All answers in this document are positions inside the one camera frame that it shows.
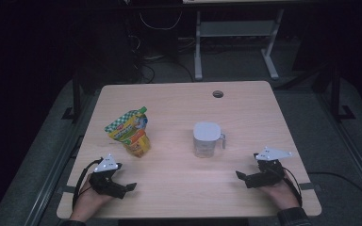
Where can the yellow green spout pouch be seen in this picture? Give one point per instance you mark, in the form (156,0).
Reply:
(128,132)

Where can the grey tape strip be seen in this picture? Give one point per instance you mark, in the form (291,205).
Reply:
(308,186)
(69,189)

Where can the black metal stand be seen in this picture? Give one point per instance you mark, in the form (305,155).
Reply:
(76,97)
(335,94)

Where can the white metal desk frame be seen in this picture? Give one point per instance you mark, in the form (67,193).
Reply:
(237,29)

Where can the aluminium floor rail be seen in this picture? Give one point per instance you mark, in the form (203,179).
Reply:
(52,185)
(355,163)

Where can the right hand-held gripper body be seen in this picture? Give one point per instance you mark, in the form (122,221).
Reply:
(271,153)

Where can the person's left hand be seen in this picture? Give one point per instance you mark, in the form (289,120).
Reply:
(86,204)

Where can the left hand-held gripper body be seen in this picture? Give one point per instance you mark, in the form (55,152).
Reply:
(106,163)

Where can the person's right hand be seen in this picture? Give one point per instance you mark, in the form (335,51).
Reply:
(283,196)

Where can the clear container with white lid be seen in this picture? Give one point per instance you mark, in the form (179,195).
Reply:
(206,132)

